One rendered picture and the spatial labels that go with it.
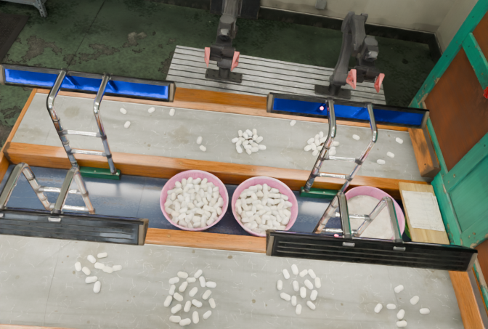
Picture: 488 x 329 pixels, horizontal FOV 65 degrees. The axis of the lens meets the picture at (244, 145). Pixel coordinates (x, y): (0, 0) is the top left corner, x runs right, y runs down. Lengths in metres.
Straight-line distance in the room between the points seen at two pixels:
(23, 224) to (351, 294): 1.09
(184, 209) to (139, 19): 2.41
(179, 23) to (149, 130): 1.96
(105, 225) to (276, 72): 1.38
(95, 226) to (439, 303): 1.22
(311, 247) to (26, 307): 0.93
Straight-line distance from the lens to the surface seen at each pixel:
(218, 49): 1.62
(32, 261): 1.57
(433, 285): 1.69
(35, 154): 1.77
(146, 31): 3.52
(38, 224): 1.21
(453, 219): 1.75
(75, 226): 1.18
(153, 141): 1.74
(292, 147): 1.77
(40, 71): 1.58
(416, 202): 1.78
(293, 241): 1.14
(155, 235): 1.48
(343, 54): 2.05
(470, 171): 1.69
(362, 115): 1.54
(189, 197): 1.57
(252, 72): 2.18
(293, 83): 2.16
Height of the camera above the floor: 2.11
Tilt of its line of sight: 52 degrees down
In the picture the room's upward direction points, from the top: 11 degrees clockwise
